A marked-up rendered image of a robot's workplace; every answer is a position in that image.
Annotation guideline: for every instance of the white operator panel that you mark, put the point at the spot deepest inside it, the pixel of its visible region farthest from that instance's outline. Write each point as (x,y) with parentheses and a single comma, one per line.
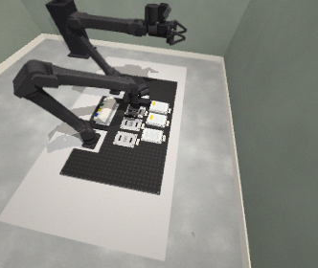
(106,112)

